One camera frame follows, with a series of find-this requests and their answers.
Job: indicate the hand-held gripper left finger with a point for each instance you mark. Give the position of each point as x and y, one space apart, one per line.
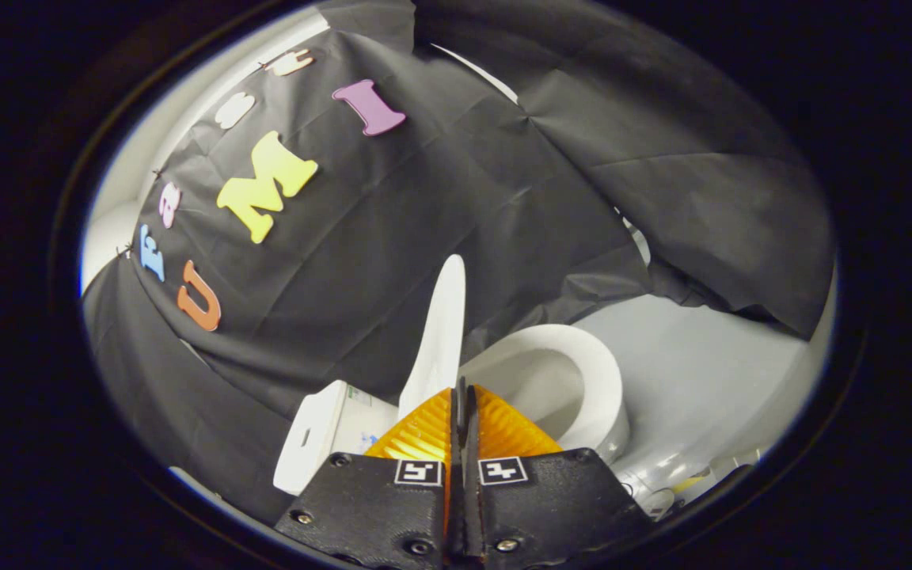
369 507

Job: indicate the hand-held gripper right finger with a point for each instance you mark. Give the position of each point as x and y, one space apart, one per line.
559 507

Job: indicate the white toilet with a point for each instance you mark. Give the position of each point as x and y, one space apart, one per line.
321 435

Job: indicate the black backdrop cloth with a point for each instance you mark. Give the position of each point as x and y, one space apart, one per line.
424 206

